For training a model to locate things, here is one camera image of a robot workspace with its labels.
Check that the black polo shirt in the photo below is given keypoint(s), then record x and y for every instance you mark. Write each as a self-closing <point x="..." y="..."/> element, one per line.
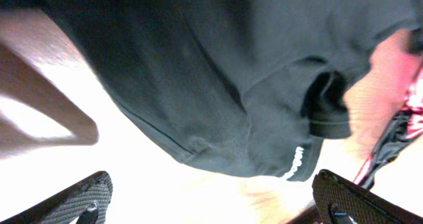
<point x="239" y="87"/>

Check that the red garment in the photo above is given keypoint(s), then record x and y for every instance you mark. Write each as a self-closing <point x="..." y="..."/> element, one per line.
<point x="403" y="129"/>

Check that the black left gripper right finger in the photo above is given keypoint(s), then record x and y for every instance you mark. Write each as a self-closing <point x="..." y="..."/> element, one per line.
<point x="340" y="201"/>

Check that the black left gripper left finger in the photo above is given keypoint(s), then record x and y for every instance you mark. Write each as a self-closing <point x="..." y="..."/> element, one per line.
<point x="84" y="202"/>

